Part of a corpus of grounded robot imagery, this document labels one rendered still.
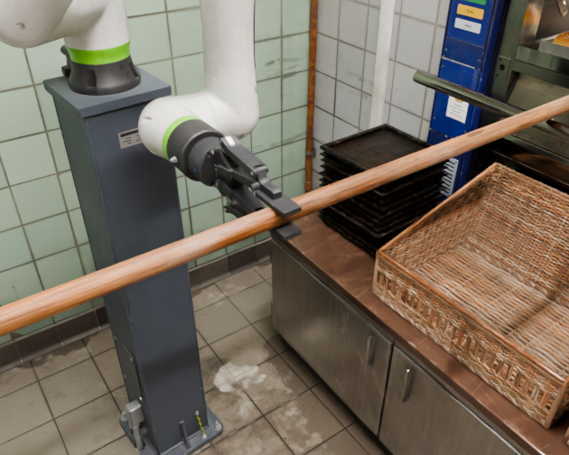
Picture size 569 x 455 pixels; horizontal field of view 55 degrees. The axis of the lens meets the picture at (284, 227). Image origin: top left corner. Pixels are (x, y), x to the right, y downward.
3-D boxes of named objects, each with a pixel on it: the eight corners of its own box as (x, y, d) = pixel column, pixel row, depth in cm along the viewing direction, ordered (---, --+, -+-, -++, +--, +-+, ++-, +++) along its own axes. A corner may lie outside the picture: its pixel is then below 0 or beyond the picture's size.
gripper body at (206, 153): (225, 127, 89) (256, 149, 83) (228, 173, 94) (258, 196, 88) (184, 139, 86) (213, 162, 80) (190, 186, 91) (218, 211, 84)
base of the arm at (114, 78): (41, 68, 126) (34, 41, 123) (103, 55, 134) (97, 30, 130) (86, 101, 109) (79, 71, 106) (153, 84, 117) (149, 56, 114)
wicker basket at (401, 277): (477, 235, 179) (495, 159, 163) (657, 337, 141) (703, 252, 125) (367, 292, 155) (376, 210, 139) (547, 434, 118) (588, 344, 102)
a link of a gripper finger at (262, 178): (262, 182, 79) (261, 163, 77) (282, 197, 76) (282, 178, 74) (253, 185, 78) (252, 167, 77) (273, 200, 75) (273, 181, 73)
